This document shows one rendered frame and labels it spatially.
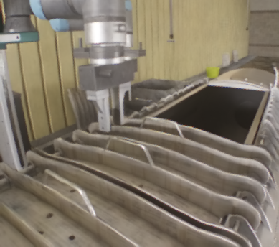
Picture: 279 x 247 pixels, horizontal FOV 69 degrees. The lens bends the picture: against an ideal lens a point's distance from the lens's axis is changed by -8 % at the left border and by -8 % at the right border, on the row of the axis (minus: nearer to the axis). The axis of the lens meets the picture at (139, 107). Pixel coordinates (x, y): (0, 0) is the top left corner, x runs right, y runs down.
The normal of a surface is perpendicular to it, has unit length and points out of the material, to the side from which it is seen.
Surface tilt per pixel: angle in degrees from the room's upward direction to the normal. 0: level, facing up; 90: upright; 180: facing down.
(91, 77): 90
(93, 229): 90
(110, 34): 90
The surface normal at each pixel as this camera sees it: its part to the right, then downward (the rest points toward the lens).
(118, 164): -0.56, 0.26
